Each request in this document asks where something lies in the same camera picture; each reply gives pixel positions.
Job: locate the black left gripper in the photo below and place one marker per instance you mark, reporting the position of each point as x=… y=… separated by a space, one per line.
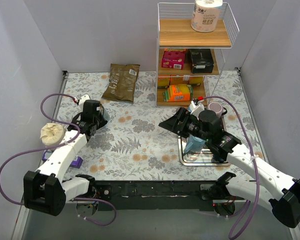
x=100 y=118

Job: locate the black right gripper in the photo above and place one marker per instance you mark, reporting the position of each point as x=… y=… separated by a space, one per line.
x=182 y=122

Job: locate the blue mug yellow inside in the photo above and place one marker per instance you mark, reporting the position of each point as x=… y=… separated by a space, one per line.
x=194 y=145

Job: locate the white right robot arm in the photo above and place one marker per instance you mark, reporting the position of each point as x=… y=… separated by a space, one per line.
x=278 y=192

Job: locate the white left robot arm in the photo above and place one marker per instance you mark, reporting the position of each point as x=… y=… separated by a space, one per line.
x=44 y=189

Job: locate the mauve purple mug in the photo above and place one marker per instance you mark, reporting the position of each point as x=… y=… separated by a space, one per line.
x=217 y=108

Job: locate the orange green sponge pack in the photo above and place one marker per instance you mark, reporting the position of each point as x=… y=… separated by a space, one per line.
x=178 y=93

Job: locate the steel tray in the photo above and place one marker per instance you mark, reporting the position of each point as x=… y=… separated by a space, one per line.
x=202 y=158

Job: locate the purple small box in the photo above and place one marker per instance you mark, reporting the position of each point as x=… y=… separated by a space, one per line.
x=76 y=163

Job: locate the yellow sponge packs row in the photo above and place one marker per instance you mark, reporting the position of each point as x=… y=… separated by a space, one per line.
x=164 y=81

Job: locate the brown snack bag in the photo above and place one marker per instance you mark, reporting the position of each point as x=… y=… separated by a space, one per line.
x=122 y=82

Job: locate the pink Mommy box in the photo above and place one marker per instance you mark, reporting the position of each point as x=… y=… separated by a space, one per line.
x=173 y=58

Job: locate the black box on shelf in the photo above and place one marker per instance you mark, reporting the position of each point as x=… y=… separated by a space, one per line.
x=201 y=61

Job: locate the toilet paper roll on shelf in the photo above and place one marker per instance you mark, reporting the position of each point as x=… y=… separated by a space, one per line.
x=205 y=15

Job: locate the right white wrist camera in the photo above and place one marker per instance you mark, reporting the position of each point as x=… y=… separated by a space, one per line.
x=196 y=107

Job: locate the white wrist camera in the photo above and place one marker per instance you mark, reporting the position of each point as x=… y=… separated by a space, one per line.
x=80 y=101
x=196 y=107

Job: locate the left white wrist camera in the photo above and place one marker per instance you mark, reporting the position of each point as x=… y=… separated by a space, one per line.
x=80 y=101

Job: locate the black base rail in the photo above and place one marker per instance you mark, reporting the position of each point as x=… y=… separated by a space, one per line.
x=156 y=195

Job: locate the white wire wooden shelf rack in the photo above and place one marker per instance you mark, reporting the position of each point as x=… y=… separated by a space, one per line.
x=174 y=31

